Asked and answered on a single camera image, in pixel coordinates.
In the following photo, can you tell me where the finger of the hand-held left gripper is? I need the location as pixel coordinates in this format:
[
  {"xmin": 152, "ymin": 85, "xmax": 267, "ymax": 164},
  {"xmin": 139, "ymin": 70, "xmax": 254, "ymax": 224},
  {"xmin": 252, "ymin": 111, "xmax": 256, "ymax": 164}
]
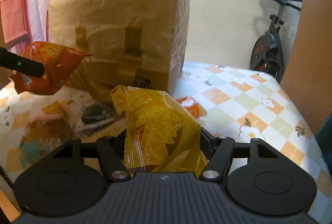
[{"xmin": 0, "ymin": 47, "xmax": 44, "ymax": 78}]

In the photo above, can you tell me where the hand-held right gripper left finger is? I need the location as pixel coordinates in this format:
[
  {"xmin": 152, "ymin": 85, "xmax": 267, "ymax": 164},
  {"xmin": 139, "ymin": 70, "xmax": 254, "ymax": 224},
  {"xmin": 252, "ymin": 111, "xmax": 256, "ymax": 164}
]
[{"xmin": 52, "ymin": 136, "xmax": 131, "ymax": 181}]

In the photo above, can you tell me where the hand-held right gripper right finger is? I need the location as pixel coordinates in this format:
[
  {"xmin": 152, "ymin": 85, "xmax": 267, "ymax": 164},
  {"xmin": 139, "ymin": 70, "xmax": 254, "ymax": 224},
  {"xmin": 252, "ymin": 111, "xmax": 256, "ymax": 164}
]
[{"xmin": 199, "ymin": 127, "xmax": 282, "ymax": 181}]

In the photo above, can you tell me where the orange chips packet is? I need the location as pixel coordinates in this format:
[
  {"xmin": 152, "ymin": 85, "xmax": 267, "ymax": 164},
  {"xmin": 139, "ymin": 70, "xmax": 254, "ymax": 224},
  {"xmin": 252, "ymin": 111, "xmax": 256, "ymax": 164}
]
[{"xmin": 9, "ymin": 42, "xmax": 94, "ymax": 96}]

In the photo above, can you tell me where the yellow chips packet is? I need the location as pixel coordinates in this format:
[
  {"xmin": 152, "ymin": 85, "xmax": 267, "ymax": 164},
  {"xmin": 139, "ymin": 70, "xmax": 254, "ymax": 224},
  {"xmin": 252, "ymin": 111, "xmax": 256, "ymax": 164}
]
[{"xmin": 110, "ymin": 85, "xmax": 210, "ymax": 173}]

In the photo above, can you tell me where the plastic-lined cardboard box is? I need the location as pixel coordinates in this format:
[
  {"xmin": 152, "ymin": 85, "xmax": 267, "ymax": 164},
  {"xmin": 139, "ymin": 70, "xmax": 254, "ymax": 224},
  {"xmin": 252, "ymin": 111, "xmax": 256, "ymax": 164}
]
[{"xmin": 47, "ymin": 0, "xmax": 191, "ymax": 100}]

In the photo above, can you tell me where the clear packet with dark contents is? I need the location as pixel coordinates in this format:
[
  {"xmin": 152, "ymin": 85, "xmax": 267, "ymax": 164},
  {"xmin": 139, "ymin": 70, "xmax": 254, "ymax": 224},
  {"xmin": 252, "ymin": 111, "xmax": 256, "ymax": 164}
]
[{"xmin": 74, "ymin": 103, "xmax": 115, "ymax": 133}]

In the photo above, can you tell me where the small orange packet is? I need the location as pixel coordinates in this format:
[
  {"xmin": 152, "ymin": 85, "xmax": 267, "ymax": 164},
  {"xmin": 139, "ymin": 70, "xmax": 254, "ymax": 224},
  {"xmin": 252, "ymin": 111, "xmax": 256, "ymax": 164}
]
[{"xmin": 176, "ymin": 95, "xmax": 208, "ymax": 117}]

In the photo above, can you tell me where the checkered floral tablecloth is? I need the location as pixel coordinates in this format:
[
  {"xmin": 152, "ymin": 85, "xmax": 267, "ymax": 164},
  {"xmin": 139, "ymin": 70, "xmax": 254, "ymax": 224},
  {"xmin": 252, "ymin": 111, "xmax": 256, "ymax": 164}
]
[{"xmin": 0, "ymin": 62, "xmax": 332, "ymax": 214}]

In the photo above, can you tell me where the orange teal snack packet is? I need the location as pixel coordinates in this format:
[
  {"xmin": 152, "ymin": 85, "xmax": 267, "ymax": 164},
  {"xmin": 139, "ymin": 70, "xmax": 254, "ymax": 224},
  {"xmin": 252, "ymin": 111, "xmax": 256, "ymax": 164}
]
[{"xmin": 19, "ymin": 116, "xmax": 73, "ymax": 165}]

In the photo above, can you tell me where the teal cloth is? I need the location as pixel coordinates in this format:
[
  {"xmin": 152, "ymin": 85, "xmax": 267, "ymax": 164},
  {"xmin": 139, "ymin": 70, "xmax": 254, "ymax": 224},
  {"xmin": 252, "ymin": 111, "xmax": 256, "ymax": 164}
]
[{"xmin": 318, "ymin": 112, "xmax": 332, "ymax": 162}]

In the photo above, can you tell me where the black exercise bike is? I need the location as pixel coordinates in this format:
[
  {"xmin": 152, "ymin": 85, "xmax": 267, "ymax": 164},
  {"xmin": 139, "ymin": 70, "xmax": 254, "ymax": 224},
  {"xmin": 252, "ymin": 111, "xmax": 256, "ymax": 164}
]
[{"xmin": 249, "ymin": 0, "xmax": 303, "ymax": 82}]

